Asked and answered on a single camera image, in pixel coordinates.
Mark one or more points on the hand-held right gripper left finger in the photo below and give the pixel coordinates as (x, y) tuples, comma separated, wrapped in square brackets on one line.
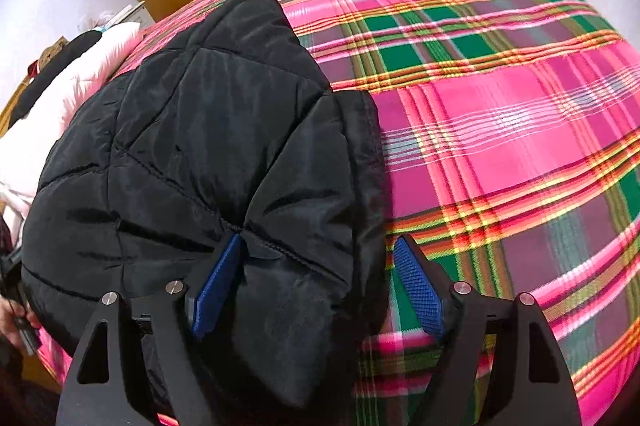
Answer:
[(217, 286)]

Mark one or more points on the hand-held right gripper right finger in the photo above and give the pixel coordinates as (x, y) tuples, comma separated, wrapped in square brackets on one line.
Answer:
[(420, 291)]

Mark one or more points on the black padded jacket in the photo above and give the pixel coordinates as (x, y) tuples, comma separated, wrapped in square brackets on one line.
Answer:
[(200, 131)]

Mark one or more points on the person's left hand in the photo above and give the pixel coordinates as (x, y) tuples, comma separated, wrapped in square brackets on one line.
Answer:
[(9, 323)]

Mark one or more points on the person's dark clothing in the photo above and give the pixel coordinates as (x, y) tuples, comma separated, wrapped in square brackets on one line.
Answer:
[(25, 396)]

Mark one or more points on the wooden headboard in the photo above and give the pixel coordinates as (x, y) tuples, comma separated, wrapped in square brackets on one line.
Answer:
[(7, 116)]

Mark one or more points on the pale pink padded coat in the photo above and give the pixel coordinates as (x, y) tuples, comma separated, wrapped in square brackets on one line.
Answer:
[(60, 96)]

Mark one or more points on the pink plaid bed sheet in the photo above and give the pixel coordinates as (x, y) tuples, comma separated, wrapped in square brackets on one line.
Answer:
[(500, 106)]

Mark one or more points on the dark cloth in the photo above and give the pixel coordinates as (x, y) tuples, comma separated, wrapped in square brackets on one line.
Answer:
[(50, 76)]

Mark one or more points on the stack of books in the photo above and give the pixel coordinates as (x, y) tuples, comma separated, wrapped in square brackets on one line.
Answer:
[(122, 14)]

